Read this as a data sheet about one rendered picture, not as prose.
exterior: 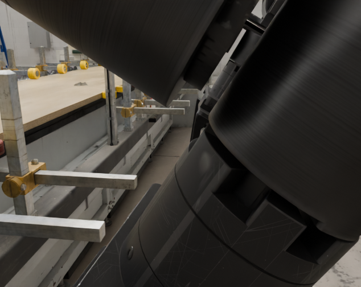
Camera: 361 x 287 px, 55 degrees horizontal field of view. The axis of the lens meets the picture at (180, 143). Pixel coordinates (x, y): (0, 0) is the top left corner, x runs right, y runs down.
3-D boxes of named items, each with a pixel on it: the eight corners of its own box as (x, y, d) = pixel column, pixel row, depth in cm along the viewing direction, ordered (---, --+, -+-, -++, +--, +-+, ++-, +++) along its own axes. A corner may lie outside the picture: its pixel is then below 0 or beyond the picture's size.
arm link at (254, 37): (287, 42, 47) (281, 43, 53) (244, 16, 47) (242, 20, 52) (259, 86, 49) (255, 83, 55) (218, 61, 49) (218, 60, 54)
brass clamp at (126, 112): (137, 113, 195) (137, 103, 194) (131, 118, 183) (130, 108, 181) (127, 112, 196) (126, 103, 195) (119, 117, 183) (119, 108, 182)
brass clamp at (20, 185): (49, 178, 100) (47, 162, 99) (23, 199, 88) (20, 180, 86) (29, 177, 101) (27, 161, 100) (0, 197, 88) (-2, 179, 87)
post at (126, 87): (132, 140, 193) (129, 52, 179) (131, 142, 190) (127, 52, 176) (127, 140, 193) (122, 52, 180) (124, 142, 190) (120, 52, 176)
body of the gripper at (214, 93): (201, 106, 48) (229, 59, 46) (201, 95, 58) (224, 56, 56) (240, 129, 49) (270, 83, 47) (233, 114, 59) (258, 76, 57)
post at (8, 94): (39, 241, 98) (16, 69, 85) (32, 248, 95) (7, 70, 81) (27, 240, 99) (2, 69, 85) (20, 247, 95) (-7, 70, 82)
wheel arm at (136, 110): (184, 115, 189) (184, 107, 187) (183, 116, 185) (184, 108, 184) (107, 113, 194) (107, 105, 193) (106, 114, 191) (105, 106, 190)
